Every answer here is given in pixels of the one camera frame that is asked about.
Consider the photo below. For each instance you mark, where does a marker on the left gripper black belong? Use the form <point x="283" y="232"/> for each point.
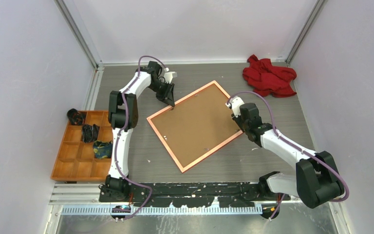
<point x="169" y="98"/>

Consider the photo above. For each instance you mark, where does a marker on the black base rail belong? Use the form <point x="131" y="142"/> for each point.
<point x="190" y="194"/>

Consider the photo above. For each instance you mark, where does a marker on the red cloth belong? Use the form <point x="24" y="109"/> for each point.
<point x="268" y="79"/>

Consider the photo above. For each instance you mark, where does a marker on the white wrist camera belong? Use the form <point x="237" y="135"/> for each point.
<point x="169" y="75"/>
<point x="234" y="103"/>

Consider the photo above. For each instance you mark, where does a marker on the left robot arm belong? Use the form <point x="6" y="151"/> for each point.
<point x="123" y="117"/>

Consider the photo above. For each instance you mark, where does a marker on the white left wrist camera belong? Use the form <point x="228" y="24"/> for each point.
<point x="169" y="75"/>

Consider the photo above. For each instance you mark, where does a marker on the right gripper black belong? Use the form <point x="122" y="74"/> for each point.
<point x="237" y="120"/>

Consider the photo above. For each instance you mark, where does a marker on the blue green item in tray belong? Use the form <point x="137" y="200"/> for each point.
<point x="102" y="149"/>

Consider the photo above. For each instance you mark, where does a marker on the red picture frame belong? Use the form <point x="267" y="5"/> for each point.
<point x="197" y="126"/>

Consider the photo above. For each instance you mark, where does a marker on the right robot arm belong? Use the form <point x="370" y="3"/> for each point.
<point x="316" y="181"/>

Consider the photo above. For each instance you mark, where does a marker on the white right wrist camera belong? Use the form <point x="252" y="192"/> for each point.
<point x="234" y="103"/>

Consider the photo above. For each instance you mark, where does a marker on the wooden compartment tray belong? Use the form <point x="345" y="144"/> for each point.
<point x="76" y="160"/>

